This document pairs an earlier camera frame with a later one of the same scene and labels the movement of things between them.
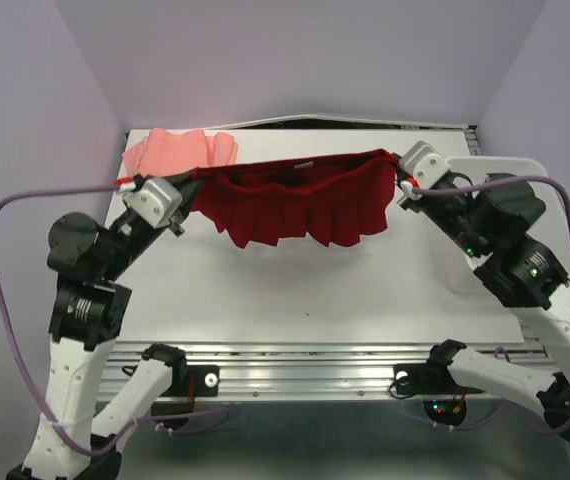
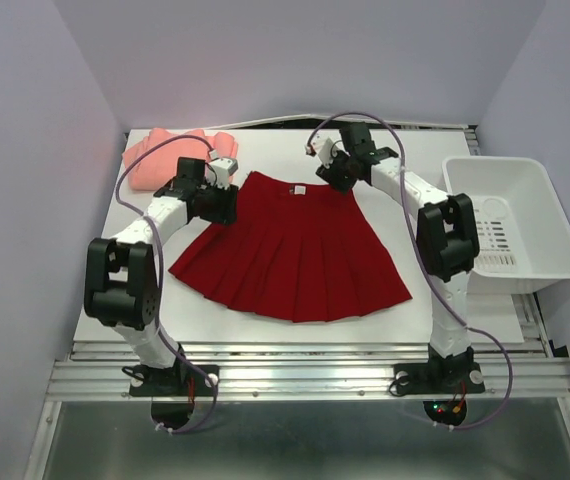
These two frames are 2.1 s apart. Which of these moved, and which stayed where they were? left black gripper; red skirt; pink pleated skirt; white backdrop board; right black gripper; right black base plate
Moved: right black gripper; left black gripper; red skirt
Stayed: right black base plate; white backdrop board; pink pleated skirt
